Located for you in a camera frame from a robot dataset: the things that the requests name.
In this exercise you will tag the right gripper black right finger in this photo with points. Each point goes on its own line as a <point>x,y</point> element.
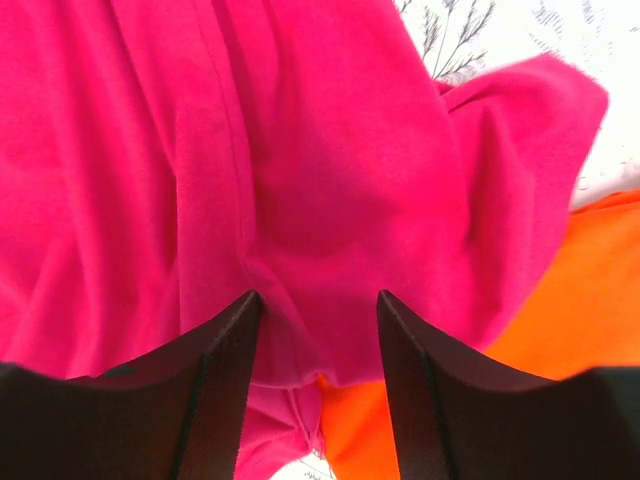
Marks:
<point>457,414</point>

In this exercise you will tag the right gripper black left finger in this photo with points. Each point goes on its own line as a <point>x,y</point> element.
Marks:
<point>174,413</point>

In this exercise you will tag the magenta t shirt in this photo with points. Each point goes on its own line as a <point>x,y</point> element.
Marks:
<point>161,158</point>

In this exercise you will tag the folded orange t shirt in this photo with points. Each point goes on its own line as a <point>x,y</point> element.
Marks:
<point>583,313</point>

